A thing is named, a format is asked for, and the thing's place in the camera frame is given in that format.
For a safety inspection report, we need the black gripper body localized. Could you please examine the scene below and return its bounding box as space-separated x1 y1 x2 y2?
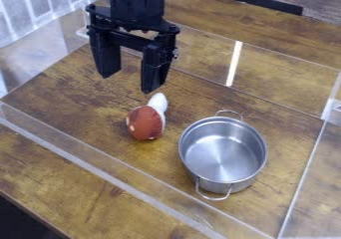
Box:
86 0 179 53

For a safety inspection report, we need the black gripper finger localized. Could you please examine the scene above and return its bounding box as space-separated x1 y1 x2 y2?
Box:
142 45 173 94
88 31 122 79

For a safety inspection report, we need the red plush mushroom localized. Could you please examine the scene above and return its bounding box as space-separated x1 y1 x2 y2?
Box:
126 93 169 140

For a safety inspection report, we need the silver metal pot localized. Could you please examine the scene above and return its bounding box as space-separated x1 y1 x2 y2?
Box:
178 110 268 201

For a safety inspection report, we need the black bar in background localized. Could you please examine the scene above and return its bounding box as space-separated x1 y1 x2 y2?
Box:
233 0 304 16

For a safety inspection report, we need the clear acrylic triangle bracket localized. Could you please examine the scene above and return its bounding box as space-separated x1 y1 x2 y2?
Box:
76 20 90 39

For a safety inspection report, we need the clear acrylic enclosure wall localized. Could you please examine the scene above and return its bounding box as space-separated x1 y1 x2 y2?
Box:
0 102 273 239

